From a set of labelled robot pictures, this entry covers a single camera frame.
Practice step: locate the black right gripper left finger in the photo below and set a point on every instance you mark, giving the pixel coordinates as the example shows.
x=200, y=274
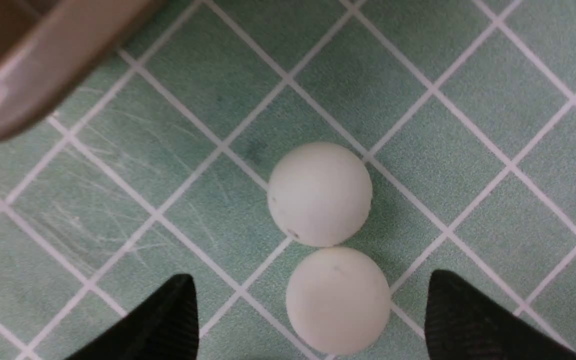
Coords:
x=165, y=326

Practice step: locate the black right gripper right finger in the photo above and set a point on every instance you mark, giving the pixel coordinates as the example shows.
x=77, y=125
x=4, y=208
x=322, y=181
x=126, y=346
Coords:
x=463, y=323

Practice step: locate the white ball with logo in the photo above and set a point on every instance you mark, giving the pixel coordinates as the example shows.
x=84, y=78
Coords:
x=338, y=301

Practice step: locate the white ball bin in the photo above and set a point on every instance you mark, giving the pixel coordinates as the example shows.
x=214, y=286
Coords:
x=319, y=194

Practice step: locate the green checkered tablecloth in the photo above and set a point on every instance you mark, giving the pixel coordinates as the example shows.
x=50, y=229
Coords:
x=464, y=112

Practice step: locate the olive plastic storage bin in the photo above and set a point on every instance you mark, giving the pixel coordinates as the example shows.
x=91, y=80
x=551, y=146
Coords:
x=48, y=47

